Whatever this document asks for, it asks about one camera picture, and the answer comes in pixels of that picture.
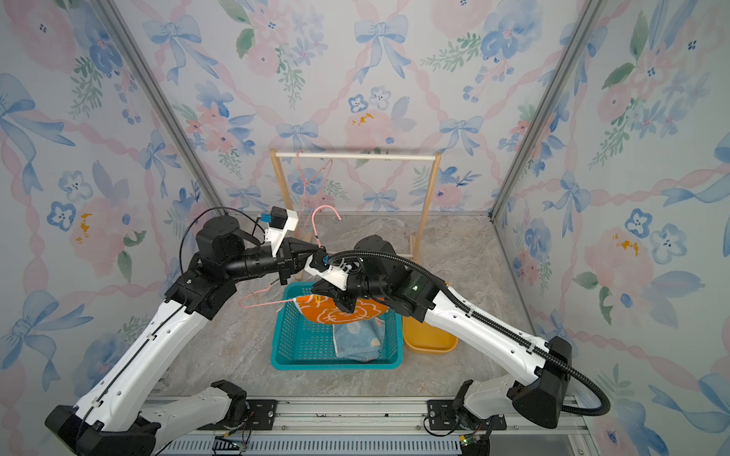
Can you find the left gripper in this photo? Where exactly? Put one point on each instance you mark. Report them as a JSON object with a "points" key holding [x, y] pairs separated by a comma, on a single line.
{"points": [[295, 257]]}

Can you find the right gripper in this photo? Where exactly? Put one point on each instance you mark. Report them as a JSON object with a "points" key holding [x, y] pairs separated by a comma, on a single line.
{"points": [[345, 301]]}

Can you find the orange patterned towel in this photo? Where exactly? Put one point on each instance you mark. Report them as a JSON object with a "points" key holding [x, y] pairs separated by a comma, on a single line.
{"points": [[322, 310]]}

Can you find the pink hanger with orange towel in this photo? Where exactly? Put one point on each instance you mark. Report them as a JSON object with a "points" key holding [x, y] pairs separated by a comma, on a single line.
{"points": [[276, 280]]}

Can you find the light blue towel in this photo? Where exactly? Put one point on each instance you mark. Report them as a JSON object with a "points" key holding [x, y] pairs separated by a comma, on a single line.
{"points": [[360, 341]]}

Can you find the pink hanger with blue towel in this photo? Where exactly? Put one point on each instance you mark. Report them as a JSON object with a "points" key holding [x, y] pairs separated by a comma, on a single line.
{"points": [[320, 176]]}

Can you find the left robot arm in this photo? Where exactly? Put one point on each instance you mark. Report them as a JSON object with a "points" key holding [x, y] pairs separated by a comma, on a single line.
{"points": [[193, 300]]}

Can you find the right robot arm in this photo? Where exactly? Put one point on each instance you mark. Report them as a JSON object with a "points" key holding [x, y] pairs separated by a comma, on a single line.
{"points": [[532, 387]]}

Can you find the wooden hanger rack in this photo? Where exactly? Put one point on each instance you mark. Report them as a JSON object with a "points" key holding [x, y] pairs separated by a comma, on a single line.
{"points": [[417, 237]]}

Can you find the teal plastic basket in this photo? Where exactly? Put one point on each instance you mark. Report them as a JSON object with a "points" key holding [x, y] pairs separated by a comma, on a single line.
{"points": [[302, 345]]}

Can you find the yellow plastic tray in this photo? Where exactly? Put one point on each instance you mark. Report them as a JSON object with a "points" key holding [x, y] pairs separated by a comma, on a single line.
{"points": [[424, 338]]}

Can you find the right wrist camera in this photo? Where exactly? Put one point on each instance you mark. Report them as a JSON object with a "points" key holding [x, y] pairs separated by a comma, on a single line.
{"points": [[317, 266]]}

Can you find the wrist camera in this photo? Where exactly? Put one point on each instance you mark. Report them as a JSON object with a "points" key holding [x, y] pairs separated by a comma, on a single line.
{"points": [[317, 266], [279, 222]]}

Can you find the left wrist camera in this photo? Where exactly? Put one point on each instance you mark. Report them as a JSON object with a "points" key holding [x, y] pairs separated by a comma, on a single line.
{"points": [[279, 222]]}

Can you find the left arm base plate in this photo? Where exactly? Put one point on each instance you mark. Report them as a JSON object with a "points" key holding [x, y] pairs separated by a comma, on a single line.
{"points": [[251, 414]]}

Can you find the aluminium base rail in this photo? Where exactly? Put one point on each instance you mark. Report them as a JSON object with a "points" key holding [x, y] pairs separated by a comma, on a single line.
{"points": [[324, 415]]}

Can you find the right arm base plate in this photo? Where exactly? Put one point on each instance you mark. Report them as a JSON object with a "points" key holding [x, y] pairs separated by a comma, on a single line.
{"points": [[442, 417]]}

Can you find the left aluminium corner post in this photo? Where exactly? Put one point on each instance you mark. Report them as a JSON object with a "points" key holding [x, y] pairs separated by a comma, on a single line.
{"points": [[112, 19]]}

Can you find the aluminium corner post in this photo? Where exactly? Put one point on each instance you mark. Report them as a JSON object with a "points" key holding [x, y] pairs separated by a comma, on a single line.
{"points": [[112, 19], [582, 31]]}

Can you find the right aluminium corner post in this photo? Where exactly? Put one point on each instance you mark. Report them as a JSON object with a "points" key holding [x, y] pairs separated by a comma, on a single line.
{"points": [[582, 31]]}

